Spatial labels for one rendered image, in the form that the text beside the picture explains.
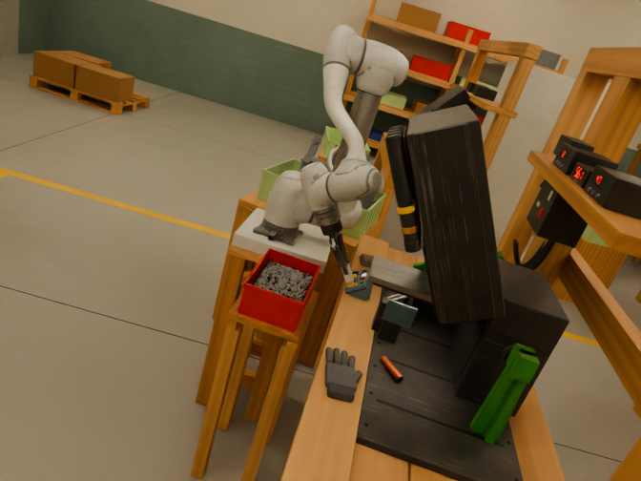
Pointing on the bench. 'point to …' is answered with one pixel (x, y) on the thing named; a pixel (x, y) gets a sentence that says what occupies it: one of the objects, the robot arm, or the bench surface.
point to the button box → (361, 286)
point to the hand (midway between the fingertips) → (347, 273)
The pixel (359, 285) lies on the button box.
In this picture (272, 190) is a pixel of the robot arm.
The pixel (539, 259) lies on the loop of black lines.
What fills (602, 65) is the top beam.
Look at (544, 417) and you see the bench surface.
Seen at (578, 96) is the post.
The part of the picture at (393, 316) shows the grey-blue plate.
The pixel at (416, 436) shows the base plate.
